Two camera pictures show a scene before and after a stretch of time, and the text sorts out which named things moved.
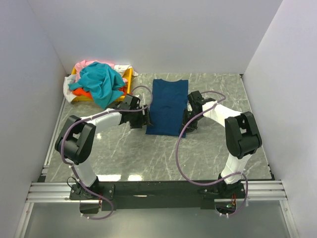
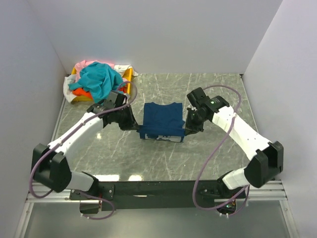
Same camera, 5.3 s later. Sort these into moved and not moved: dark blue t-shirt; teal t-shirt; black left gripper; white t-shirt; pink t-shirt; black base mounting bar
Moved: dark blue t-shirt; black left gripper
Not moved: teal t-shirt; pink t-shirt; black base mounting bar; white t-shirt
